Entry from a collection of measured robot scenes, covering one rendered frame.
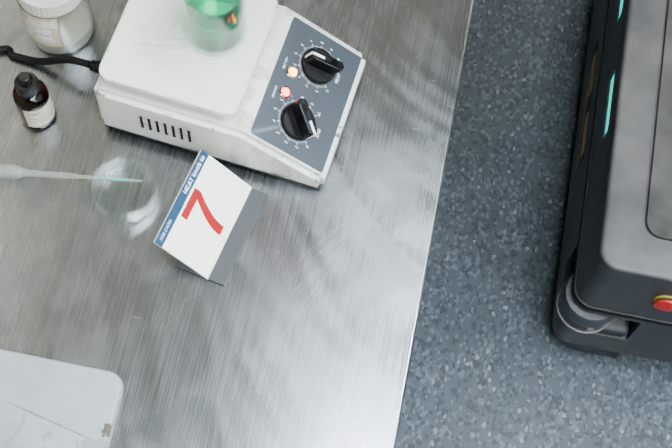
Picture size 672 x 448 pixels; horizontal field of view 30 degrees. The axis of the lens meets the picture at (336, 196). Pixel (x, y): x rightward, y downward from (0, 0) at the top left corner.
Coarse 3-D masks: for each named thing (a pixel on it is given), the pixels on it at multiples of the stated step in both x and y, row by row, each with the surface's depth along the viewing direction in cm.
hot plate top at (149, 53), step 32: (128, 0) 104; (160, 0) 104; (256, 0) 104; (128, 32) 103; (160, 32) 103; (256, 32) 103; (128, 64) 101; (160, 64) 101; (192, 64) 102; (224, 64) 102; (256, 64) 102; (160, 96) 100; (192, 96) 100; (224, 96) 101
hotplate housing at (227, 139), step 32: (96, 64) 107; (96, 96) 104; (128, 96) 102; (256, 96) 103; (352, 96) 108; (128, 128) 107; (160, 128) 105; (192, 128) 103; (224, 128) 102; (224, 160) 107; (256, 160) 105; (288, 160) 104
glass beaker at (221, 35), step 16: (240, 0) 96; (192, 16) 97; (208, 16) 95; (224, 16) 95; (240, 16) 98; (192, 32) 100; (208, 32) 98; (224, 32) 98; (240, 32) 100; (208, 48) 101; (224, 48) 101
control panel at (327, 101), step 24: (288, 48) 105; (336, 48) 108; (288, 72) 105; (264, 96) 103; (288, 96) 104; (312, 96) 106; (336, 96) 107; (264, 120) 103; (336, 120) 106; (288, 144) 103; (312, 144) 105
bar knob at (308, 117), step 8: (296, 104) 103; (304, 104) 103; (288, 112) 104; (296, 112) 103; (304, 112) 103; (312, 112) 105; (288, 120) 103; (296, 120) 104; (304, 120) 103; (312, 120) 103; (288, 128) 103; (296, 128) 104; (304, 128) 103; (312, 128) 103; (296, 136) 104; (304, 136) 103; (312, 136) 103
